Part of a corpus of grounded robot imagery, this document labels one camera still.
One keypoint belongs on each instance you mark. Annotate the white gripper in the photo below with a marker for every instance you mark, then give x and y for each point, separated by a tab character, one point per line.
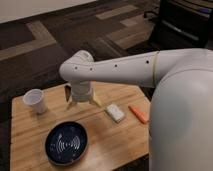
82	92

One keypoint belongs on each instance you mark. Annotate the white sponge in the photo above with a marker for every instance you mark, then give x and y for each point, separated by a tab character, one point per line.
115	112

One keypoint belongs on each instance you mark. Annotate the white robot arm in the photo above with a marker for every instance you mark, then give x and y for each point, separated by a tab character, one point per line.
181	109

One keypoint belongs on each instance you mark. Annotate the dark blue patterned bowl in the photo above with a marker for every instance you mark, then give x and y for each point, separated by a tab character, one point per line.
66	143

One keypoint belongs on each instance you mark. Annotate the orange carrot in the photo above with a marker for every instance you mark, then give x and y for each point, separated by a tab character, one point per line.
139	114

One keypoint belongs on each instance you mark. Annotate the black office chair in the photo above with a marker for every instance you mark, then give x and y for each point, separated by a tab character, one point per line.
182	24

